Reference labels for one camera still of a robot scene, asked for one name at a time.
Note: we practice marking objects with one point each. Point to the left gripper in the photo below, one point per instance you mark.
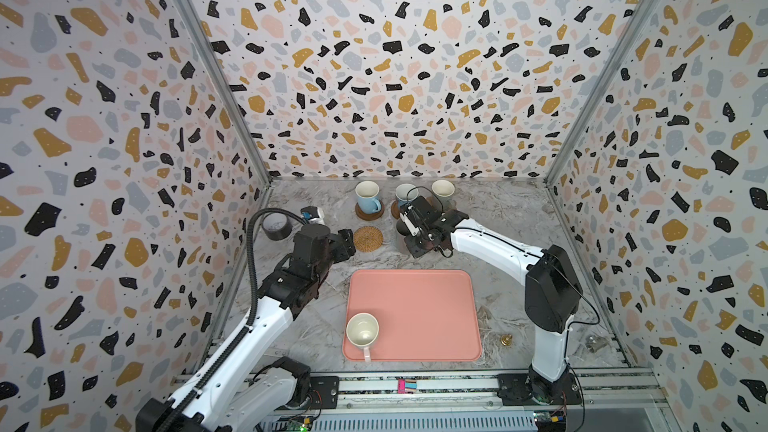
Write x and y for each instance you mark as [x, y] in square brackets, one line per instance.
[346, 243]

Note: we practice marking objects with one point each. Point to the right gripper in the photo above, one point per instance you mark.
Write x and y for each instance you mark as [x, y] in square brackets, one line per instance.
[421, 231]

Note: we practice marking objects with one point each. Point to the woven rattan coaster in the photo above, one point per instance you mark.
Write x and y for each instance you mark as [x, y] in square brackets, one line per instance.
[368, 239]

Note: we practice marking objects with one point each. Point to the brown wooden coaster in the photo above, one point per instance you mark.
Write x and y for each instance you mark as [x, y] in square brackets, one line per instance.
[368, 217]
[394, 210]

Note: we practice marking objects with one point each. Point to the white mug grey handle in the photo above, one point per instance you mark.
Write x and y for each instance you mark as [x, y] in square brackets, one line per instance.
[444, 191]

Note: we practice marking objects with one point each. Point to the light blue mug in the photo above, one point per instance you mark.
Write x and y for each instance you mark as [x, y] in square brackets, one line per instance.
[406, 193]

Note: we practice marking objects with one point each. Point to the white mug blue handle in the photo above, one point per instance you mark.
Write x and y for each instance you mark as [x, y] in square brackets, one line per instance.
[368, 197]

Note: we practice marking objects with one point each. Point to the white mug pink handle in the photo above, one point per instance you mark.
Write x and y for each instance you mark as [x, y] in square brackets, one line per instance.
[362, 331]

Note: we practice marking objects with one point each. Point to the dark grey mug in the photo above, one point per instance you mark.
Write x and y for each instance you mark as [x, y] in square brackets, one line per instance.
[402, 232]

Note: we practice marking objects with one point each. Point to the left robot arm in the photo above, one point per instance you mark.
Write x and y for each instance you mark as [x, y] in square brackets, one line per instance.
[228, 360]

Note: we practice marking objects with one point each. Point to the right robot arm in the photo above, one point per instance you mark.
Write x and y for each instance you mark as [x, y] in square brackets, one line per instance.
[552, 289]

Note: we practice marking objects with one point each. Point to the black tape roll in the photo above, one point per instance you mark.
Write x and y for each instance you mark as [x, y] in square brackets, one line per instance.
[277, 226]

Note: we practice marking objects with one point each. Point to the pink silicone tray mat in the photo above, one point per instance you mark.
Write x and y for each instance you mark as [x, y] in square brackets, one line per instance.
[424, 315]

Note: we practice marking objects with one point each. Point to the small silver bell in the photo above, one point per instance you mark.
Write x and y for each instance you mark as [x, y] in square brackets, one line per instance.
[596, 343]

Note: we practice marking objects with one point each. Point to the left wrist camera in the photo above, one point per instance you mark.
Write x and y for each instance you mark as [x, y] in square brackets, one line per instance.
[313, 215]

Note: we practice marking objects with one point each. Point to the aluminium front rail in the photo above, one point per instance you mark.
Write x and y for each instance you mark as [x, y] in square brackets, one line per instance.
[454, 400]

